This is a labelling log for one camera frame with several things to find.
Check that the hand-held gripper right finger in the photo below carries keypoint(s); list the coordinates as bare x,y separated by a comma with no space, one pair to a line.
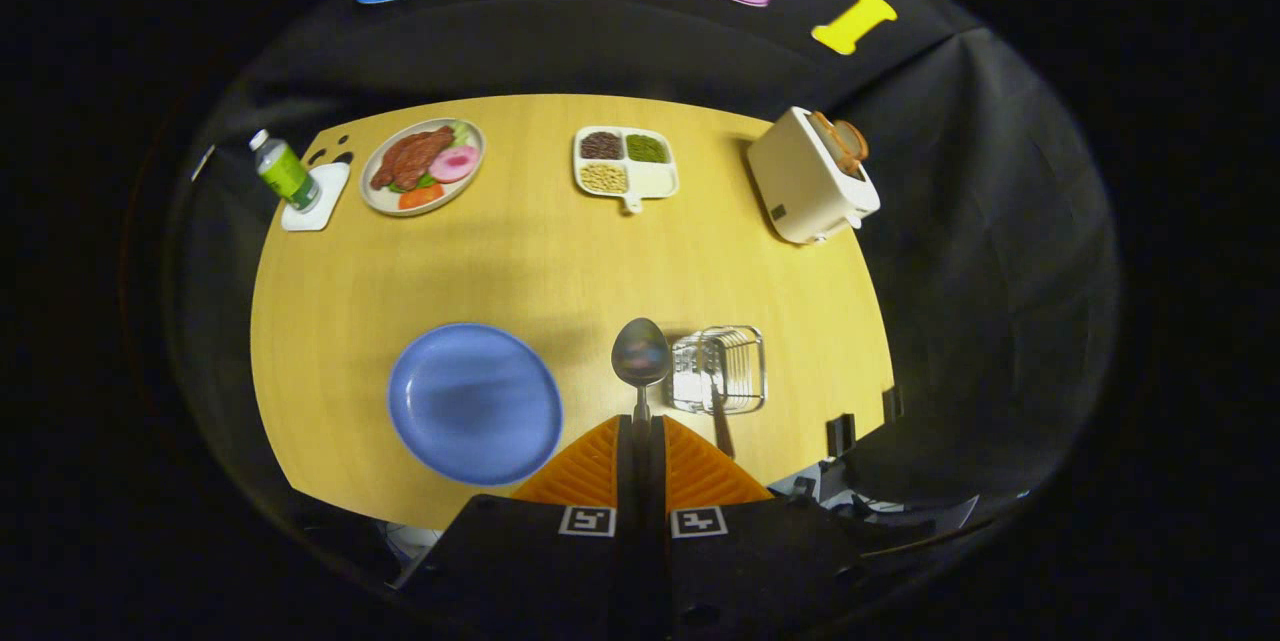
655,481

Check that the white toaster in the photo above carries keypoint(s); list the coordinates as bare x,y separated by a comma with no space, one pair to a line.
800,186

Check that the plate of toy food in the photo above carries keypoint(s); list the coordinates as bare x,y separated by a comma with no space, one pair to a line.
420,161

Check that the black table clamp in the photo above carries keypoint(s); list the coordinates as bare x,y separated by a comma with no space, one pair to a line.
892,405
841,435

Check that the white square coaster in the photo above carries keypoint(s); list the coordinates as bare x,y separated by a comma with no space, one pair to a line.
325,208

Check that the blue plate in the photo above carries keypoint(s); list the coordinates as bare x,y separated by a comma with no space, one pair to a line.
475,406

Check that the metal spoon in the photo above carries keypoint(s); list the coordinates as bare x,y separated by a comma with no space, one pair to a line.
640,356

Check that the white cloth clip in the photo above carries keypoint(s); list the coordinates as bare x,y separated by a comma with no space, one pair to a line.
203,162

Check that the green label drink bottle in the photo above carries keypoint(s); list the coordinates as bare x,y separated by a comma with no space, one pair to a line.
285,171

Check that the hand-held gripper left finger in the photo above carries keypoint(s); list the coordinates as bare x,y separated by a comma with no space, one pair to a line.
626,481

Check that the toast slice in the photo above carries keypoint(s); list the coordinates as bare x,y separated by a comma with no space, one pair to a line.
828,139
853,139

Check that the white divided bean dish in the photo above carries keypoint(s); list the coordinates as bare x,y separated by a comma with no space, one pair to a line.
650,181

